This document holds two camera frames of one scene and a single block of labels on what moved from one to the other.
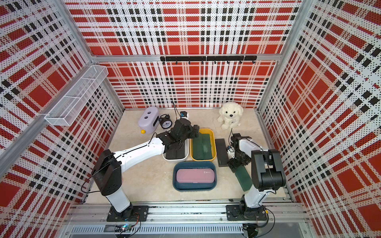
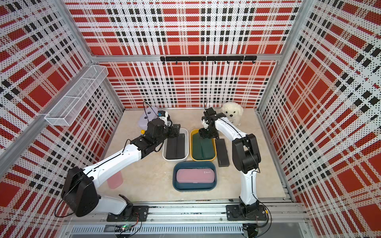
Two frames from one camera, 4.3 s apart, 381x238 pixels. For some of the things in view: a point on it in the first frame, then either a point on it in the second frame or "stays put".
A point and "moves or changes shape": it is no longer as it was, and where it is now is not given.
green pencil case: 244,177 moves or changes shape
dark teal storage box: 194,187 stays put
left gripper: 194,131 → 173,129
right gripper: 232,161 → 202,132
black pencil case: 179,150 stays put
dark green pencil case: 201,147 stays put
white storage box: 186,148 stays put
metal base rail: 190,219 stays put
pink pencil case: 195,175 stays put
